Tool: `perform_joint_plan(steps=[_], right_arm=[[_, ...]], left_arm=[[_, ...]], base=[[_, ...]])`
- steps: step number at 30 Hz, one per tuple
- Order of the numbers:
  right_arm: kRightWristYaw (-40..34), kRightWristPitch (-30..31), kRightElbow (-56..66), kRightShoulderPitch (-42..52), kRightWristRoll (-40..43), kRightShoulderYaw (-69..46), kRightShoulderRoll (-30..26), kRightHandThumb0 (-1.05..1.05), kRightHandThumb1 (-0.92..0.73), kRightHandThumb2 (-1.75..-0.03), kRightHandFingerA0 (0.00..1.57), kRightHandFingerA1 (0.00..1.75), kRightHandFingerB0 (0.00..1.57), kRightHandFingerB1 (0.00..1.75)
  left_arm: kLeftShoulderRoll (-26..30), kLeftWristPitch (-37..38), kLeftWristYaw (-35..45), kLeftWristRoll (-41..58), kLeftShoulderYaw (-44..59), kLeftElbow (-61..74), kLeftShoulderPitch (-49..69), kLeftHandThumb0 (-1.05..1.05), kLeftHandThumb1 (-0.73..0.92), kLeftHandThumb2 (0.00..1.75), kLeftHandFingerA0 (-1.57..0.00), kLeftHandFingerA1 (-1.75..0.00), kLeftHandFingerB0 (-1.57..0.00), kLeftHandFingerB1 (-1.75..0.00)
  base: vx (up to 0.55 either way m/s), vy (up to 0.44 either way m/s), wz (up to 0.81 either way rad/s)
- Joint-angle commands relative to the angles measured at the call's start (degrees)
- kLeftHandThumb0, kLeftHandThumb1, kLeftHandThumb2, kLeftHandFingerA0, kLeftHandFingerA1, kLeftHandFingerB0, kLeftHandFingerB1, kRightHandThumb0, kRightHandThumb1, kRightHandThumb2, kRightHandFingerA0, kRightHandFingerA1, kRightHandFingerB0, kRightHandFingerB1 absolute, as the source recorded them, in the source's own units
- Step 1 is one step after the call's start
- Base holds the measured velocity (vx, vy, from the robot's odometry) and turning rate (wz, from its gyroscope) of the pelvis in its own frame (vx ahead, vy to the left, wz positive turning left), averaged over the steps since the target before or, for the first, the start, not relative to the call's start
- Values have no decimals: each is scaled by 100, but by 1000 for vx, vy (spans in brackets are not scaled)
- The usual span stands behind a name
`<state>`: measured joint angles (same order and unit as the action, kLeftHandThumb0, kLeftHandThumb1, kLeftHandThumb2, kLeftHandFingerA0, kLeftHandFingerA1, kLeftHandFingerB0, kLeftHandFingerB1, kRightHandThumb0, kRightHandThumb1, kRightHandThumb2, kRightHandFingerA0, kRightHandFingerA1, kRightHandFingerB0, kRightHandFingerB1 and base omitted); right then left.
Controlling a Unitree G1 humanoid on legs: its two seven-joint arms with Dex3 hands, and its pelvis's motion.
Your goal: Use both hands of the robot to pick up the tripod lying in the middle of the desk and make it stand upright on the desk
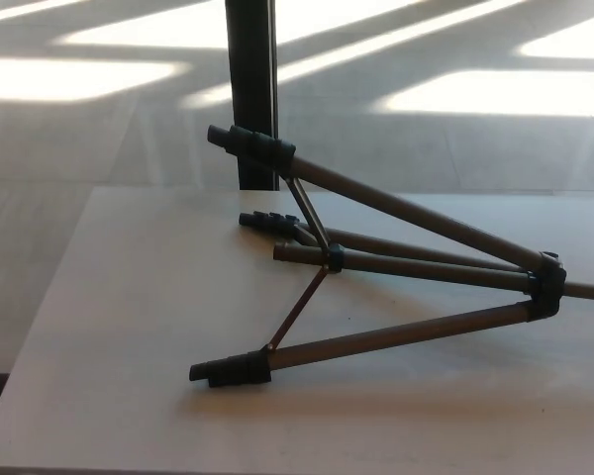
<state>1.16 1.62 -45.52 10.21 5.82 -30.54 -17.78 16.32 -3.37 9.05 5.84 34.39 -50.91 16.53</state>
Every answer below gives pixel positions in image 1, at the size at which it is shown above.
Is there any bronze tripod with black fittings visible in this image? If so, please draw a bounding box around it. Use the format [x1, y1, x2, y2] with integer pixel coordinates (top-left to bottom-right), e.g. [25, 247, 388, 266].
[187, 123, 594, 390]

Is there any black upright post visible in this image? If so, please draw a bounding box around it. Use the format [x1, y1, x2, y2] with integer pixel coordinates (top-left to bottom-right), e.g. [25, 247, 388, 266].
[226, 0, 280, 192]

